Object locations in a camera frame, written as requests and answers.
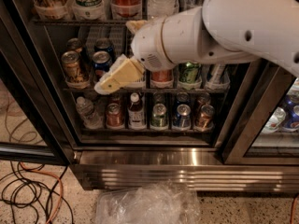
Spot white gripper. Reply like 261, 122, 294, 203
94, 17, 170, 95

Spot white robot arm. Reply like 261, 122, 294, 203
94, 0, 299, 95

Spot blue can middle back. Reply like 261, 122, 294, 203
93, 37, 116, 61

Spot blue pepsi can front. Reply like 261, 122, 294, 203
92, 50, 112, 79

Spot orange red can middle shelf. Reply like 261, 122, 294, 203
151, 70, 172, 82

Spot clear water bottle top shelf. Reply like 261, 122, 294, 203
147, 0, 178, 19

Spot clear water bottle shelf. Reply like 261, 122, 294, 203
147, 0, 178, 19
76, 96, 102, 130

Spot brown can middle back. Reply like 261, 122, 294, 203
65, 37, 90, 67

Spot brown gold can middle front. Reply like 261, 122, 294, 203
61, 50, 89, 83

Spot green can middle front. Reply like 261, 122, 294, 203
178, 62, 201, 84

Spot red can bottom front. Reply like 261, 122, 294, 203
106, 103, 123, 127

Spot green can bottom front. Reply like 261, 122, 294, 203
151, 104, 167, 128

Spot blue can bottom front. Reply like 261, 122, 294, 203
173, 105, 191, 129

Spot clear water bottle bottom shelf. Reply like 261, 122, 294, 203
76, 96, 102, 130

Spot silver slim can middle shelf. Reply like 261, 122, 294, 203
206, 64, 226, 84

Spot copper can bottom front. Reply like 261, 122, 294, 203
195, 105, 215, 128

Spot open glass fridge door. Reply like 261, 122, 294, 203
0, 4, 72, 165

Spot blue can right compartment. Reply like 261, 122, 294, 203
282, 95, 299, 132

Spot dark drink bottle white cap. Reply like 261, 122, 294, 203
127, 92, 146, 130

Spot clear plastic bin with wrap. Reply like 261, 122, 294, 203
95, 181, 200, 224

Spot orange cable left floor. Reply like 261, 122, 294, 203
19, 161, 64, 224

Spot orange cable floor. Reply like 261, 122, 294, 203
289, 193, 299, 224
19, 161, 64, 224

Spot black cables on floor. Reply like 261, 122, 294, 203
0, 161, 75, 224

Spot orange cable right floor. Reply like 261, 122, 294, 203
289, 193, 299, 224

